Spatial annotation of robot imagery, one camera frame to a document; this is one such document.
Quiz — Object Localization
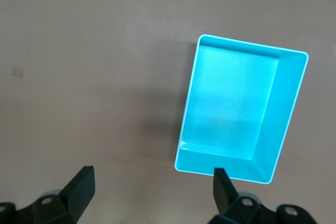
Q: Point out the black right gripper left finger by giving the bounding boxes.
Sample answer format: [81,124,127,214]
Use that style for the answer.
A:
[18,165,95,224]

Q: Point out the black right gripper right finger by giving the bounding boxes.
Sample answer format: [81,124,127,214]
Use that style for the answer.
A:
[209,167,275,224]

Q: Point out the blue plastic box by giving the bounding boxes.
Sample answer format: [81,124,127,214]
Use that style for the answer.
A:
[173,34,309,184]

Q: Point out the square clear tape patch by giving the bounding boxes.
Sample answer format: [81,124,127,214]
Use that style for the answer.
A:
[12,66,25,78]

